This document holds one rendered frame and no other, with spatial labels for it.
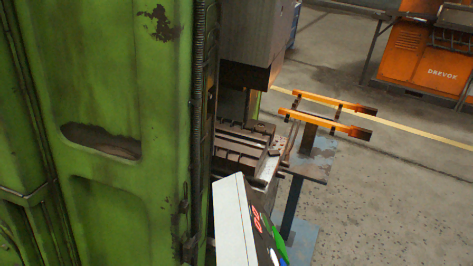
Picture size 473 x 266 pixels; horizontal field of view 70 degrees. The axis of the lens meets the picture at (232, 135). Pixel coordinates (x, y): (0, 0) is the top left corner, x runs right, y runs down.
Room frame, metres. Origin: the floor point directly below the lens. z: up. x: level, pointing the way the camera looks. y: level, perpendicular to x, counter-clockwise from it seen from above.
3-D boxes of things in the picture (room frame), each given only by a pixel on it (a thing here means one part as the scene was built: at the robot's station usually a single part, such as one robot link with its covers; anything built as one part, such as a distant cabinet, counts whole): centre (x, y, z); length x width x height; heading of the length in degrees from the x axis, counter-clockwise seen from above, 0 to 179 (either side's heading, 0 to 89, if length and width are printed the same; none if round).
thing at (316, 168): (1.45, -0.39, 0.69); 0.40 x 0.30 x 0.02; 160
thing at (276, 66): (1.08, 0.08, 1.32); 0.42 x 0.20 x 0.10; 73
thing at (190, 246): (0.70, 0.10, 0.80); 0.06 x 0.03 x 0.14; 163
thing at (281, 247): (0.58, -0.15, 1.01); 0.07 x 0.05 x 0.07; 8
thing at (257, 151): (1.08, 0.08, 0.96); 0.42 x 0.20 x 0.09; 73
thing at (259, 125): (1.21, -0.11, 0.95); 0.12 x 0.08 x 0.06; 73
